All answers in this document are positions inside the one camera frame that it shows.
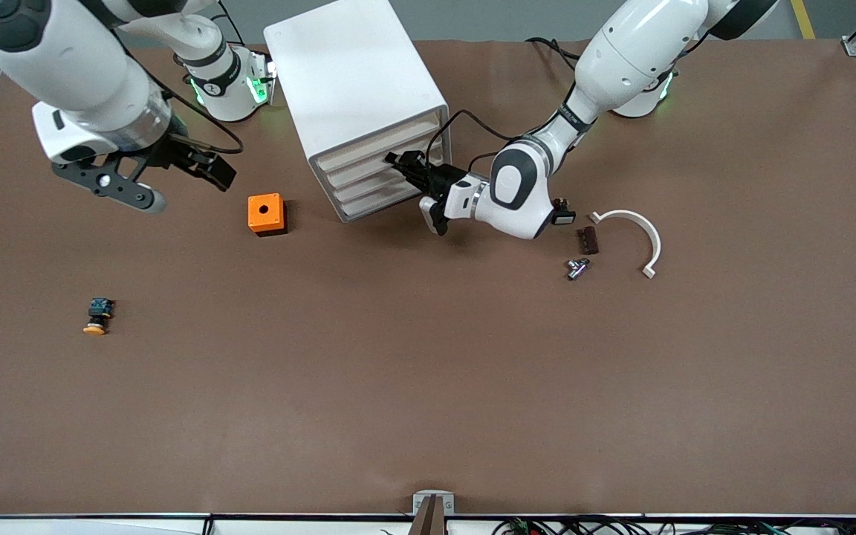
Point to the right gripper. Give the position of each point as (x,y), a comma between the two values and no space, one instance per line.
(173,147)

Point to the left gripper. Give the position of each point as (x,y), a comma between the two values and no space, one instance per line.
(443,179)

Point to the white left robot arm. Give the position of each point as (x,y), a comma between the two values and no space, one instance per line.
(636,52)

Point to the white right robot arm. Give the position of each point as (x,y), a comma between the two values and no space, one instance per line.
(64,52)

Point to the white square push button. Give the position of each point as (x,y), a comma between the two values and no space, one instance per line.
(564,217)

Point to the yellow mushroom push button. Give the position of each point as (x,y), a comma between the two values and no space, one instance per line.
(97,316)

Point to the brown terminal block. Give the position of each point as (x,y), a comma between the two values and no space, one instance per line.
(589,241)

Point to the chrome T-shaped fitting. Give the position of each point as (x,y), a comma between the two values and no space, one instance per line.
(578,269)

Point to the orange button enclosure box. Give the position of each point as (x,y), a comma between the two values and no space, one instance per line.
(264,214)

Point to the grey metal table bracket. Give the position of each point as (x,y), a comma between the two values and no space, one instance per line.
(422,501)

